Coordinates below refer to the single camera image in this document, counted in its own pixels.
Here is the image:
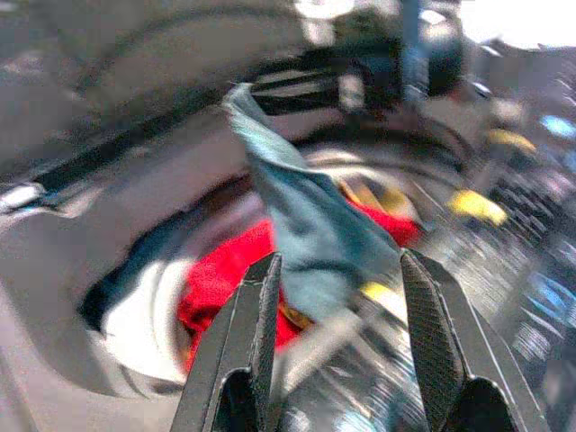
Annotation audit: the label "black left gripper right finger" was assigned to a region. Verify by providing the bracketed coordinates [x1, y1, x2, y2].
[399, 249, 551, 432]

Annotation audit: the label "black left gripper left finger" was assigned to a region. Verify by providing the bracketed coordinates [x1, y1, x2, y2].
[169, 251, 284, 432]

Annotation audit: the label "teal garment with yellow waistband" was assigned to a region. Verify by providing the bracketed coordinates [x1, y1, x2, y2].
[222, 82, 404, 328]

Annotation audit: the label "red garment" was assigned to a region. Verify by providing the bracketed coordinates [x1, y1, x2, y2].
[176, 197, 425, 364]

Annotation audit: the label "white garment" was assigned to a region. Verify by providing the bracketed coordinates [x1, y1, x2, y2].
[101, 259, 197, 386]

